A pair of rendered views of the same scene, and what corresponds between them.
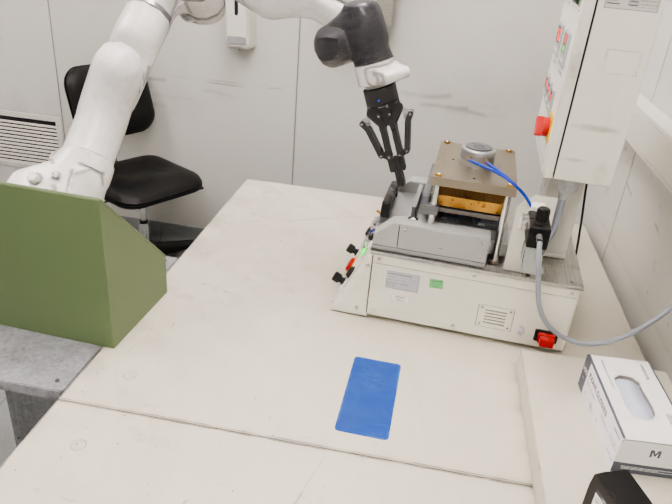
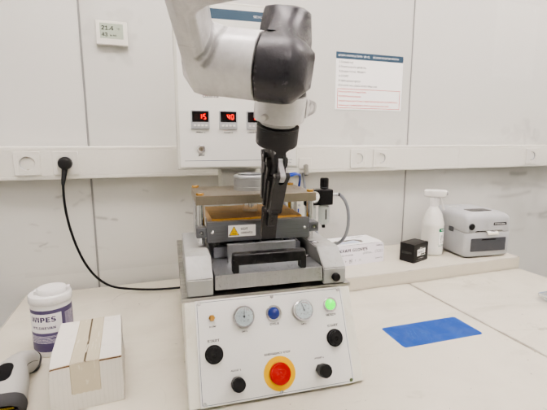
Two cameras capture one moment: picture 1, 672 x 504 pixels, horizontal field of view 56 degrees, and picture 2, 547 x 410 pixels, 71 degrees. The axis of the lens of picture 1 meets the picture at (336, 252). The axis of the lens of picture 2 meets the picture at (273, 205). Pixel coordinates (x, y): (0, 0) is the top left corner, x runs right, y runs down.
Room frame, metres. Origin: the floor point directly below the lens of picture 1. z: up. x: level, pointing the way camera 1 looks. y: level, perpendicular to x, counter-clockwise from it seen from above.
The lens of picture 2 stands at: (1.73, 0.55, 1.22)
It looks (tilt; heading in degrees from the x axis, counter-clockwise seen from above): 9 degrees down; 244
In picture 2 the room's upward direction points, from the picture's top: straight up
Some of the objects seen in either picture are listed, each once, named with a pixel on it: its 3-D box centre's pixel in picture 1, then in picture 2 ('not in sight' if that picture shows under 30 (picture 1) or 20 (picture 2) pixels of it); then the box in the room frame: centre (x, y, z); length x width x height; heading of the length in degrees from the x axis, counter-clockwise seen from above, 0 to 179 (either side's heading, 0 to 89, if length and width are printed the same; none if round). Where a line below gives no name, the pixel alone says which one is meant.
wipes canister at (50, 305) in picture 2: not in sight; (52, 317); (1.82, -0.41, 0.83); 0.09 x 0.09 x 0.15
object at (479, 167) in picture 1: (487, 178); (255, 198); (1.35, -0.33, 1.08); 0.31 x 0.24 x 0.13; 169
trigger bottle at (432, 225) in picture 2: not in sight; (434, 221); (0.54, -0.48, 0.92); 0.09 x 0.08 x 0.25; 131
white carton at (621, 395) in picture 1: (631, 412); (347, 250); (0.89, -0.55, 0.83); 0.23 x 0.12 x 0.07; 176
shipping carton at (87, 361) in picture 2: not in sight; (90, 358); (1.75, -0.25, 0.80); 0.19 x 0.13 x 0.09; 83
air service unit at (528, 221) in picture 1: (532, 236); (317, 202); (1.14, -0.38, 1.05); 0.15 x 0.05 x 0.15; 169
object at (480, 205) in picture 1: (472, 181); (253, 207); (1.37, -0.30, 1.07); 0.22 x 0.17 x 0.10; 169
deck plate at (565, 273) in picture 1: (476, 237); (248, 258); (1.37, -0.33, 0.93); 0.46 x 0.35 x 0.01; 79
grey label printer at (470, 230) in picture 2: not in sight; (467, 228); (0.37, -0.46, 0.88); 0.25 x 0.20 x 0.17; 77
